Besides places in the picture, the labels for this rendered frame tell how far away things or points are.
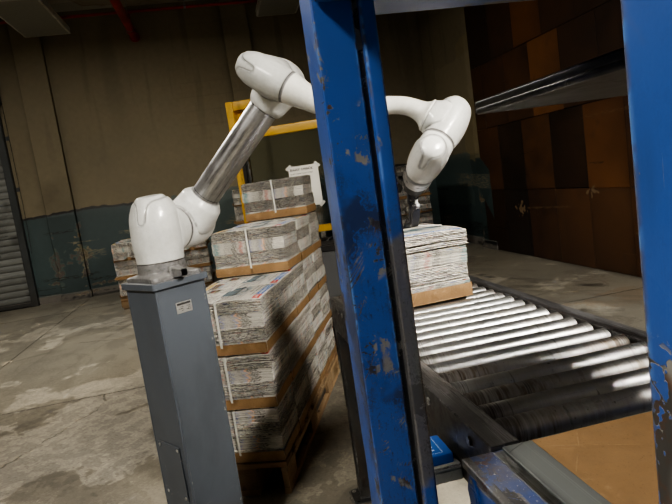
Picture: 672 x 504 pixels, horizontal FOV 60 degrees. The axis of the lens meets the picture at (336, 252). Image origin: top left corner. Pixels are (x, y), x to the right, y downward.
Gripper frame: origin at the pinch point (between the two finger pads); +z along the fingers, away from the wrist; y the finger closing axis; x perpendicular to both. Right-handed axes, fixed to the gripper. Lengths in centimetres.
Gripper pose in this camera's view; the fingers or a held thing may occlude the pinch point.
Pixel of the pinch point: (402, 208)
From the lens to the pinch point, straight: 199.4
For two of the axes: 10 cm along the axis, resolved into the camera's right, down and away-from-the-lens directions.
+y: 2.1, 9.2, -3.3
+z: -1.1, 3.6, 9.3
